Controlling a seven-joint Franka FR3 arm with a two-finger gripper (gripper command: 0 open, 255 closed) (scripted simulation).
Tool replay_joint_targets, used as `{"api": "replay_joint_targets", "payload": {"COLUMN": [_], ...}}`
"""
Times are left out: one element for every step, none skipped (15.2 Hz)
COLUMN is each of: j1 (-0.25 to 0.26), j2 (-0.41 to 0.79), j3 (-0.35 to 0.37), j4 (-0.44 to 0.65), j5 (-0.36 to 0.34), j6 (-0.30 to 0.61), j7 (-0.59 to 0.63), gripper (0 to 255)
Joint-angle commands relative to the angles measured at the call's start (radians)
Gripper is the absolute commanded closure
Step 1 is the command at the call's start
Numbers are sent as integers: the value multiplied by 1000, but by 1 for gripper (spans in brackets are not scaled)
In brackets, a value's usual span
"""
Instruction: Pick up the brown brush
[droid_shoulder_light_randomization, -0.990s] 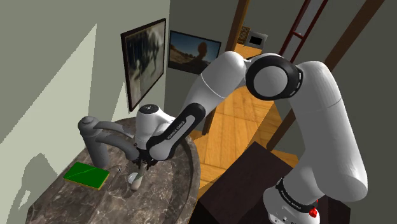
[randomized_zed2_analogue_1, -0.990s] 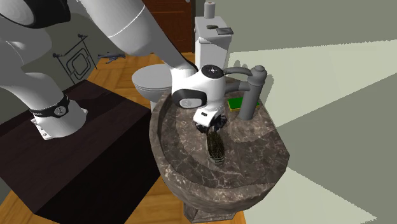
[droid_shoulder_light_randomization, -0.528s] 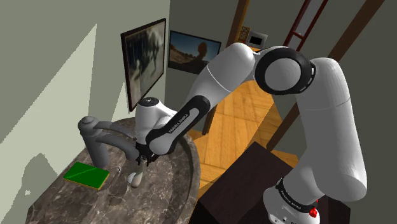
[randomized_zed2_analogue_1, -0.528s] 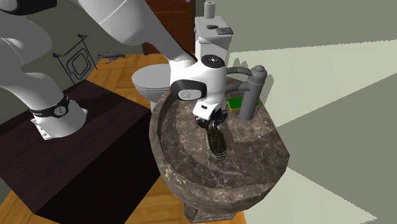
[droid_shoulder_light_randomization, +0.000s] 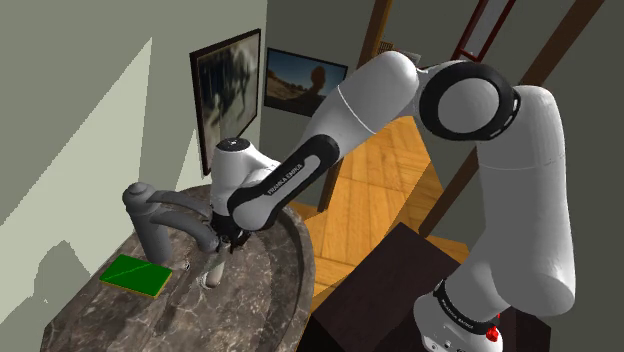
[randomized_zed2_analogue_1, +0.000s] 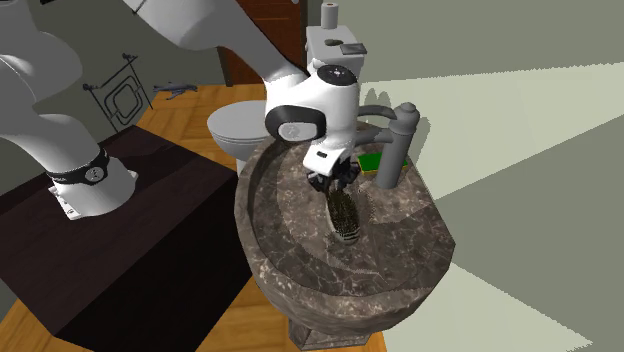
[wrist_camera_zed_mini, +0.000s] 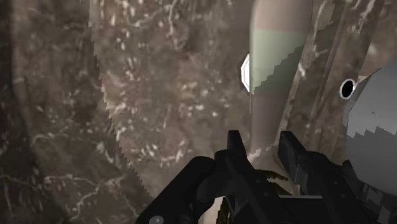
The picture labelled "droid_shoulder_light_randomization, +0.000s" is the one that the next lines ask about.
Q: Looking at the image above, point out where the pale grey cylinder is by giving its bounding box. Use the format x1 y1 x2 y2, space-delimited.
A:
201 245 229 290

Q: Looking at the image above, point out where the grey faucet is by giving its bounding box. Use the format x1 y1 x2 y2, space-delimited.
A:
121 181 222 265

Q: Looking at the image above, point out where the dark marble washbasin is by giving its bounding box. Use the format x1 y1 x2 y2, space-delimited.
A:
39 185 317 352

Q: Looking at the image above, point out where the green flat book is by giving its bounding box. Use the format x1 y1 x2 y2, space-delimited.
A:
98 253 174 299

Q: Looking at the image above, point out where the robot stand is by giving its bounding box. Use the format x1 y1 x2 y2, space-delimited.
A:
295 221 553 352

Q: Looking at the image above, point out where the dark red framed window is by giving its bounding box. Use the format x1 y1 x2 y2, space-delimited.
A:
450 0 518 64

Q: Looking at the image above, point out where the dark framed blurry wall picture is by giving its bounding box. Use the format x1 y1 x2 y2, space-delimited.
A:
188 28 263 177

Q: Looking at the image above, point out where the landscape wall picture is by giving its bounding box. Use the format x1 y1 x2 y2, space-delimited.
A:
263 47 349 119

